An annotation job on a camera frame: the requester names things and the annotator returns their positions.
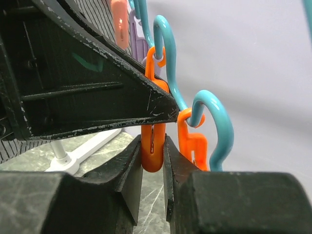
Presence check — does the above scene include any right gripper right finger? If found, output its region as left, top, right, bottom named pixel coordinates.
left=163, top=136, right=312, bottom=234

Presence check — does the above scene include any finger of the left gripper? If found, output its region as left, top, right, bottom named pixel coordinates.
left=0, top=0, right=178, bottom=141

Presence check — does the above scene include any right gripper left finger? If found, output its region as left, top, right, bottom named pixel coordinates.
left=0, top=136, right=142, bottom=234

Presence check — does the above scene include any teal clip hanger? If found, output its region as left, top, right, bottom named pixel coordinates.
left=127, top=0, right=312, bottom=172

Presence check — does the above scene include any orange clip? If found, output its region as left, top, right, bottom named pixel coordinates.
left=140, top=46, right=170, bottom=173
left=177, top=108, right=209, bottom=171

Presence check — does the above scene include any purple plastic clip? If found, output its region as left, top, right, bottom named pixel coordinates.
left=129, top=9, right=149, bottom=65

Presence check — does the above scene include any grey knitted garment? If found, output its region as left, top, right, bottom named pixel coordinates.
left=0, top=0, right=120, bottom=164

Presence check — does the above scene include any white and silver clothes rack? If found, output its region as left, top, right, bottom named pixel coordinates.
left=45, top=129, right=121, bottom=175

